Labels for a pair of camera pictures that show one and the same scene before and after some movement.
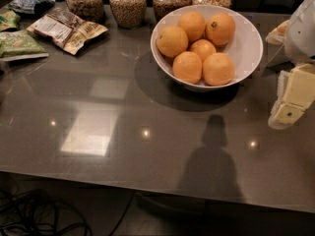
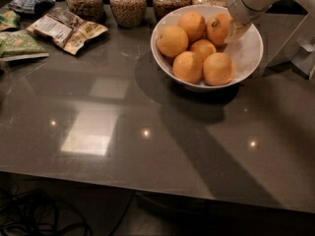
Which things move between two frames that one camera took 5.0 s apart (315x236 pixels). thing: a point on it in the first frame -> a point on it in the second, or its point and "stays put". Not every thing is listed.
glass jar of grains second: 129,5 stays put
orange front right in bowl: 218,69 stays put
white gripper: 301,33 -> 241,11
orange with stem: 220,28 stays put
